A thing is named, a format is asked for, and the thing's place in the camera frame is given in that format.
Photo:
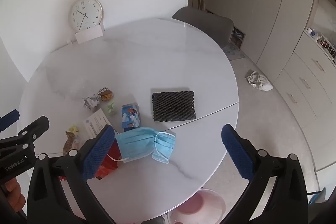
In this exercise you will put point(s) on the round wall clock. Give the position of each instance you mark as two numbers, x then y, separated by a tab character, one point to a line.
85	13

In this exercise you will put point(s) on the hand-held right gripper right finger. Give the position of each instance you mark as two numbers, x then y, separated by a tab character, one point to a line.
237	153

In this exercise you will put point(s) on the gold brown snack wrapper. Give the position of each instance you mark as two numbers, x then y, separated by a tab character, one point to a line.
105	94

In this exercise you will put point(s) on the silver foil wrapper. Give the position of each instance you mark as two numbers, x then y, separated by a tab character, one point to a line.
90	103

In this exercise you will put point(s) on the brown clear wrapper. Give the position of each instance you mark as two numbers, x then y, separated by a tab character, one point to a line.
69	144

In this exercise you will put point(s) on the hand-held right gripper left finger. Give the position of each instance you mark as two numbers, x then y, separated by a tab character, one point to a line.
97	153

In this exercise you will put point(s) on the grey chair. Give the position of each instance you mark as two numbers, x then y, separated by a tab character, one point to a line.
207	23

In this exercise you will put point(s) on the white leaflet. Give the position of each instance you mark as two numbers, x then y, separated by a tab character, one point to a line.
95	121

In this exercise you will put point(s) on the red box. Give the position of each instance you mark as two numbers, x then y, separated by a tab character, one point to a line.
110	161

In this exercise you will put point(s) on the small green wrapper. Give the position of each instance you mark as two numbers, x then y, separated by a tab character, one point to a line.
111	107

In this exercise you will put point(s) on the blue chair black legs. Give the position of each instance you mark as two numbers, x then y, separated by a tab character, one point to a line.
319	196

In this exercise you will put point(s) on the beige wardrobe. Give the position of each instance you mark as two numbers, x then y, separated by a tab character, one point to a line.
265	16

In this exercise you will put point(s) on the white card by clock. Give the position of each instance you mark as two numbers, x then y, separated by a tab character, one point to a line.
88	35

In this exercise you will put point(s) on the patterned rug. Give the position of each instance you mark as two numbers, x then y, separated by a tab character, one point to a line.
233	52

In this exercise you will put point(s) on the white plastic bin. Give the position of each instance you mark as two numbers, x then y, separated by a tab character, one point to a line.
199	204

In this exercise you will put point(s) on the black foam net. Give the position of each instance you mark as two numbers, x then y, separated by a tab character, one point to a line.
173	106

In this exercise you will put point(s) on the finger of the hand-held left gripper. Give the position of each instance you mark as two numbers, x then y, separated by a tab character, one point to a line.
9	119
31	132

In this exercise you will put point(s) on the yellow green wrapper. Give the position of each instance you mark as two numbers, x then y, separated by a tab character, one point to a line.
73	129

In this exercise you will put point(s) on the beige drawer cabinet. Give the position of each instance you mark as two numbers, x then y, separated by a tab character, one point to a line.
307	87

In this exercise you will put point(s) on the blue face mask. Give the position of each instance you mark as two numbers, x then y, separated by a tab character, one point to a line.
139	144

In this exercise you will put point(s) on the white tote bag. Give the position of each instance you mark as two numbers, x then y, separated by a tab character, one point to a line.
258	82

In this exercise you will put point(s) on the person's left hand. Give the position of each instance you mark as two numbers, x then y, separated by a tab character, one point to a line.
13	195

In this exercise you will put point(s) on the shoe niche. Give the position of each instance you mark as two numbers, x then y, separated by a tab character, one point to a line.
238	39

